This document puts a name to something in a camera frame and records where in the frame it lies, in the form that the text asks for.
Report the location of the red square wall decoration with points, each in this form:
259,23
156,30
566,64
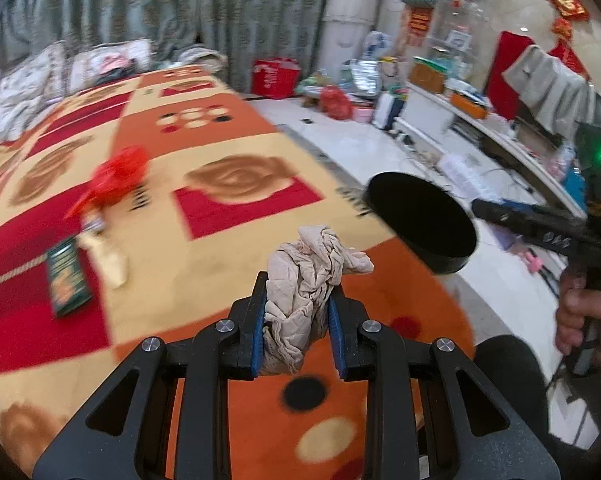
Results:
565,1

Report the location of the beige ruffled pillow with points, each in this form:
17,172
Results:
125,55

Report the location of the white blue plastic bag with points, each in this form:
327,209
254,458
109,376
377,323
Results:
378,45

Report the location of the grey draped cloth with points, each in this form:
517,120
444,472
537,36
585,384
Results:
545,90

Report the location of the white box appliance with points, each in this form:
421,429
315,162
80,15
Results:
388,110

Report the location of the beige cloth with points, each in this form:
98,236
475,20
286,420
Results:
300,285

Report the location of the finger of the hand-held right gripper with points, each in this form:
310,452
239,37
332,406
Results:
500,216
516,205

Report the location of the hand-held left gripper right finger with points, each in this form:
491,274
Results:
336,340

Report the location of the red tied plastic bag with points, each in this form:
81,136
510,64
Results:
336,104

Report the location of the green patterned curtain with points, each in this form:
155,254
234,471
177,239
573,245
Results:
105,0
265,10

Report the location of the red crumpled plastic bag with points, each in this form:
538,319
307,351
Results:
115,175

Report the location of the orange box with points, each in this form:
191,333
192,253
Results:
468,102

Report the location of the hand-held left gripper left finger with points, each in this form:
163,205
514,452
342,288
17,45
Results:
258,342

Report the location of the brown cardboard box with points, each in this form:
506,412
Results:
428,76

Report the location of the black round bin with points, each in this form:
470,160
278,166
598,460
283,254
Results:
420,215

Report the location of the white low cabinet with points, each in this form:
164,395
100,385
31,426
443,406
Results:
430,110

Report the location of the grey ruffled pillow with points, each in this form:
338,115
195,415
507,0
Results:
203,60

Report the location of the pink folded clothing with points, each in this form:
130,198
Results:
115,66

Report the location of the red paper shopping bag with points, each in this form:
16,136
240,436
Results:
275,79

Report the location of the white rumpled quilt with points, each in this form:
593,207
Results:
10,120

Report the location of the red diamond wall decoration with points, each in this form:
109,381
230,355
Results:
573,60

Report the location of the lace covered standing air conditioner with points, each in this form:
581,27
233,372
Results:
355,20

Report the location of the cream fringed pillow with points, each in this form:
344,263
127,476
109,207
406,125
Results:
33,72

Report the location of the person's right hand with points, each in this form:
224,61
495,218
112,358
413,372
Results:
570,317

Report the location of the red cloth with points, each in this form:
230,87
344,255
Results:
505,75

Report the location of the green printed packet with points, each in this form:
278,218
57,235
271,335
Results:
68,280

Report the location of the beige crumpled wrapper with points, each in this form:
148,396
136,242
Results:
108,260

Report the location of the red orange printed blanket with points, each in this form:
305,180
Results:
220,270

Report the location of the person's dark trouser leg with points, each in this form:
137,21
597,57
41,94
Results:
510,380

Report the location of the red hanging decoration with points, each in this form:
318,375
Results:
416,24

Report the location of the silver foil bag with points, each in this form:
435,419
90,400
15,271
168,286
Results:
365,77

